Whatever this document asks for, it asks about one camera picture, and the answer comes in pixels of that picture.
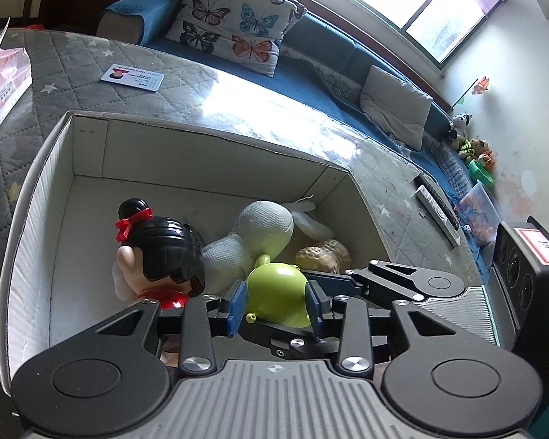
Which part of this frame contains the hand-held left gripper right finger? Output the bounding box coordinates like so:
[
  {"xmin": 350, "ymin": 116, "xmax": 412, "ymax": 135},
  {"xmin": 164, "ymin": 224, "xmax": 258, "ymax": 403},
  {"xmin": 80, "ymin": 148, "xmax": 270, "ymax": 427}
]
[{"xmin": 306, "ymin": 281, "xmax": 456, "ymax": 373}]

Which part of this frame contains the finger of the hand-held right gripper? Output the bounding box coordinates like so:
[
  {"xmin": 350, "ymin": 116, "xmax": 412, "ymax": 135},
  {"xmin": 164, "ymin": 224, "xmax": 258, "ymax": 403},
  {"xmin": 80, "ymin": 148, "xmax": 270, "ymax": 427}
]
[
  {"xmin": 242, "ymin": 318, "xmax": 343, "ymax": 360},
  {"xmin": 303, "ymin": 259, "xmax": 422, "ymax": 301}
]

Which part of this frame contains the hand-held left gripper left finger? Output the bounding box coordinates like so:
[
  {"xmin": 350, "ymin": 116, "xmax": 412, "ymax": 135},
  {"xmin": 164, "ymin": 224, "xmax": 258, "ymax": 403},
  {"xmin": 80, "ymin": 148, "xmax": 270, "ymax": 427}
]
[{"xmin": 94, "ymin": 280, "xmax": 248, "ymax": 372}]

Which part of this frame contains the green round toy figure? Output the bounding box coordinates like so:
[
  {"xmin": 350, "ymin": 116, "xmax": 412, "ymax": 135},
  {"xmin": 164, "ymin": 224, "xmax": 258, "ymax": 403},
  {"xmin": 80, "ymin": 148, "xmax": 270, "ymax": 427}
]
[{"xmin": 244, "ymin": 256, "xmax": 314, "ymax": 330}]

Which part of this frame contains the white plush rabbit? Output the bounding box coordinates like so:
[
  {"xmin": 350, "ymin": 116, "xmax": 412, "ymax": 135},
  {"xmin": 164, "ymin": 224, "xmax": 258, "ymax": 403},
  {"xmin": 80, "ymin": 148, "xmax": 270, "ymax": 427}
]
[{"xmin": 201, "ymin": 198, "xmax": 335, "ymax": 296}]

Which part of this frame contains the black-haired doll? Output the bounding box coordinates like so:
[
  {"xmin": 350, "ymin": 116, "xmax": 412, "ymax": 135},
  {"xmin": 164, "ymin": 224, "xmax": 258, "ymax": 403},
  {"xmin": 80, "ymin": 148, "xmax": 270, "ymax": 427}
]
[{"xmin": 112, "ymin": 198, "xmax": 206, "ymax": 312}]

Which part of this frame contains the white cardboard box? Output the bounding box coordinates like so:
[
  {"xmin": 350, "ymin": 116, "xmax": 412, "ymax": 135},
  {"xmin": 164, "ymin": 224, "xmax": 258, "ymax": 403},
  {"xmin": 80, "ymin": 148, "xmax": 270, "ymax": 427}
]
[{"xmin": 0, "ymin": 110, "xmax": 396, "ymax": 403}]

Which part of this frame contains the grey quilted desktop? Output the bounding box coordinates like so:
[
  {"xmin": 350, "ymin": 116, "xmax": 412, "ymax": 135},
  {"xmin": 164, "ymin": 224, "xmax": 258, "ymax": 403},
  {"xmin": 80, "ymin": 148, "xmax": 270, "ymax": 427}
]
[{"xmin": 0, "ymin": 27, "xmax": 490, "ymax": 421}]

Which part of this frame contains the tan peanut toy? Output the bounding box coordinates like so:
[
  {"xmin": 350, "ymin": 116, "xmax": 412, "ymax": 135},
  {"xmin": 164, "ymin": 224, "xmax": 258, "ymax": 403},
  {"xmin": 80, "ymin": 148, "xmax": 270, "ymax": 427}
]
[{"xmin": 295, "ymin": 238, "xmax": 352, "ymax": 276}]

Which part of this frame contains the grey remote control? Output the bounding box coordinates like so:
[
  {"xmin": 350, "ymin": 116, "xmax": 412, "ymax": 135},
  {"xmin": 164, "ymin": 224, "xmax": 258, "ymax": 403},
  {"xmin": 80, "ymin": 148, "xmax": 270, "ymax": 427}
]
[{"xmin": 414, "ymin": 185, "xmax": 460, "ymax": 248}]

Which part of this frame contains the clear plastic container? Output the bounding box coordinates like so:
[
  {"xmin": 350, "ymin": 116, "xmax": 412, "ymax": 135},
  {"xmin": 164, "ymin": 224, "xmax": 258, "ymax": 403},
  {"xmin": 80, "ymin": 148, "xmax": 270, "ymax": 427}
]
[{"xmin": 457, "ymin": 180, "xmax": 500, "ymax": 244}]

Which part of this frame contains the black remote control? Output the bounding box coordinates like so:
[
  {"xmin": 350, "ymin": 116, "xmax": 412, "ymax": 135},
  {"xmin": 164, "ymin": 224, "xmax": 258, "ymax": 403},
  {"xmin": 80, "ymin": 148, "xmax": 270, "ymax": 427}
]
[{"xmin": 421, "ymin": 174, "xmax": 461, "ymax": 232}]

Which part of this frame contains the green plastic toy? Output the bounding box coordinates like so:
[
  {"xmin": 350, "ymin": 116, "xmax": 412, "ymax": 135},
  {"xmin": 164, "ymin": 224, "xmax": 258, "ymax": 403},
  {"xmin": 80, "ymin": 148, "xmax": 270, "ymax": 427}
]
[{"xmin": 467, "ymin": 159, "xmax": 496, "ymax": 187}]

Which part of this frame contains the orange plush toy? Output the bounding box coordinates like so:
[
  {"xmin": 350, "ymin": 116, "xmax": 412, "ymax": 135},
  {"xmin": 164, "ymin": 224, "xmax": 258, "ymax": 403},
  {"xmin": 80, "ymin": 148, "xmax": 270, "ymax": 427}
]
[{"xmin": 478, "ymin": 139, "xmax": 498, "ymax": 168}]

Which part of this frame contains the plush toy with yellow vest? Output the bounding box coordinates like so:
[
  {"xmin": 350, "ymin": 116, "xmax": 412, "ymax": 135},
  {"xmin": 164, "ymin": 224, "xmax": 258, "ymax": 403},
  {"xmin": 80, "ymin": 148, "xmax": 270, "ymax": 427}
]
[{"xmin": 457, "ymin": 137, "xmax": 482, "ymax": 161}]

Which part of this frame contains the cow plush toy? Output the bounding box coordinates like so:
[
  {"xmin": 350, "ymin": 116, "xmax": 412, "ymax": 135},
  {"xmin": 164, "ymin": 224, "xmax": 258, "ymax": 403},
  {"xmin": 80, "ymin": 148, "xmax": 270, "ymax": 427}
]
[{"xmin": 447, "ymin": 112, "xmax": 473, "ymax": 140}]

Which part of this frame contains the white pillow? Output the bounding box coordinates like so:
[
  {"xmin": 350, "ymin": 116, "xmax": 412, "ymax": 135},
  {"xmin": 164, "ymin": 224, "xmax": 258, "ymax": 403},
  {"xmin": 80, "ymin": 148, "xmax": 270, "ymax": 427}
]
[{"xmin": 359, "ymin": 65, "xmax": 434, "ymax": 151}]

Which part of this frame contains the colourful pinwheel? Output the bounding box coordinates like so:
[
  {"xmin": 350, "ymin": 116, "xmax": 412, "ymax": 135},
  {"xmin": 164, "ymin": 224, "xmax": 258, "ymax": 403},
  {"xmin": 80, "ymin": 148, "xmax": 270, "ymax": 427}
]
[{"xmin": 448, "ymin": 75, "xmax": 490, "ymax": 113}]

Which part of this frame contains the blue sofa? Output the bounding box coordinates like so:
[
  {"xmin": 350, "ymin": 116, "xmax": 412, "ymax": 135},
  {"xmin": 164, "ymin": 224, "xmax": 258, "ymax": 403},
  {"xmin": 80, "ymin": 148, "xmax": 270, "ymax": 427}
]
[{"xmin": 95, "ymin": 0, "xmax": 499, "ymax": 261}]

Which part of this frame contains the white card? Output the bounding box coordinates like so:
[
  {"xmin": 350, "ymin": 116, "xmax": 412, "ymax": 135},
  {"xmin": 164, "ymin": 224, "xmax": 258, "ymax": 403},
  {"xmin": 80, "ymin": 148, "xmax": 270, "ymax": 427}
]
[{"xmin": 100, "ymin": 63, "xmax": 165, "ymax": 92}]

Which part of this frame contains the window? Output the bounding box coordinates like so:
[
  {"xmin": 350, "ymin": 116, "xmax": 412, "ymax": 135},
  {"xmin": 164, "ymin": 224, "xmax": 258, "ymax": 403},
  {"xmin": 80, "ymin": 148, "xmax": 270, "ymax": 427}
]
[{"xmin": 265, "ymin": 0, "xmax": 504, "ymax": 69}]

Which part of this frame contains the pink tissue pack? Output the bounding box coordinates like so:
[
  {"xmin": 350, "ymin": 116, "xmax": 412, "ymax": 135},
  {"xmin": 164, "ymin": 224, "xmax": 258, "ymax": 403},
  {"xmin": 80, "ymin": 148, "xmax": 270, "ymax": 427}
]
[{"xmin": 0, "ymin": 17, "xmax": 33, "ymax": 149}]

